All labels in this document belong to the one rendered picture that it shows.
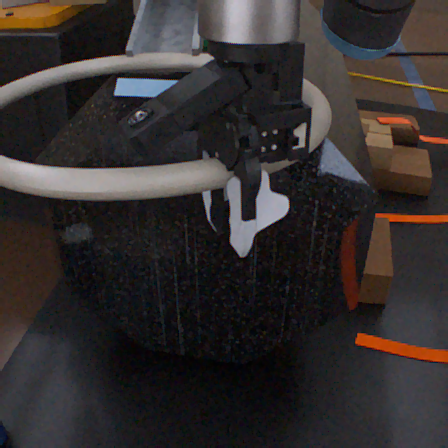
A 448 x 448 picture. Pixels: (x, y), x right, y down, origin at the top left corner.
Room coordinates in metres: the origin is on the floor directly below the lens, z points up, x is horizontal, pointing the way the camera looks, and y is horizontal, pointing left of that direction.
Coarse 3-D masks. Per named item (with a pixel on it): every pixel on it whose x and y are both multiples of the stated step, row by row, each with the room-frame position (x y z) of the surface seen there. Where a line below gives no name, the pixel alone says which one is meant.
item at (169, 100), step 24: (192, 72) 0.48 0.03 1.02; (216, 72) 0.46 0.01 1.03; (168, 96) 0.45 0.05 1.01; (192, 96) 0.43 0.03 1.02; (216, 96) 0.44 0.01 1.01; (120, 120) 0.45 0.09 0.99; (144, 120) 0.42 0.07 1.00; (168, 120) 0.42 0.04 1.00; (192, 120) 0.43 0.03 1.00; (144, 144) 0.41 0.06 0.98
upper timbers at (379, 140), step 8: (368, 120) 2.08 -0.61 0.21; (376, 120) 2.08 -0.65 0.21; (376, 128) 2.01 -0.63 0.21; (384, 128) 2.01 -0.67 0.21; (368, 136) 1.93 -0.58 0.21; (376, 136) 1.94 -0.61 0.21; (384, 136) 1.94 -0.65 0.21; (368, 144) 1.86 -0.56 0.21; (376, 144) 1.87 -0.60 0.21; (384, 144) 1.87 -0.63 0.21; (392, 144) 1.88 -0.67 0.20; (376, 152) 1.85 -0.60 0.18; (384, 152) 1.85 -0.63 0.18; (392, 152) 1.84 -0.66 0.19; (376, 160) 1.85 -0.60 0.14; (384, 160) 1.84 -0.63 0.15; (384, 168) 1.84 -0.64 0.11
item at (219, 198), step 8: (208, 192) 0.48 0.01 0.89; (216, 192) 0.48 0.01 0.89; (224, 192) 0.49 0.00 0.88; (208, 200) 0.48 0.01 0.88; (216, 200) 0.48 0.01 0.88; (224, 200) 0.49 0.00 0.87; (208, 208) 0.48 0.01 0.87; (216, 208) 0.48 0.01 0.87; (208, 216) 0.48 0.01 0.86; (216, 216) 0.48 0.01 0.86; (216, 224) 0.48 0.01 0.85
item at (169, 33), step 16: (144, 0) 1.04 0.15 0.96; (160, 0) 1.13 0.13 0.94; (176, 0) 1.13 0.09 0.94; (192, 0) 1.12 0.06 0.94; (144, 16) 1.01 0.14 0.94; (160, 16) 1.06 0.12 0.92; (176, 16) 1.06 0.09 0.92; (192, 16) 1.06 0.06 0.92; (144, 32) 1.00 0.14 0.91; (160, 32) 1.00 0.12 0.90; (176, 32) 1.00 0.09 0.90; (192, 32) 1.00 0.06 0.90; (128, 48) 0.88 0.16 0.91; (144, 48) 0.95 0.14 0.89; (160, 48) 0.95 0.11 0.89; (176, 48) 0.95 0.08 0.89; (192, 48) 0.87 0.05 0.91
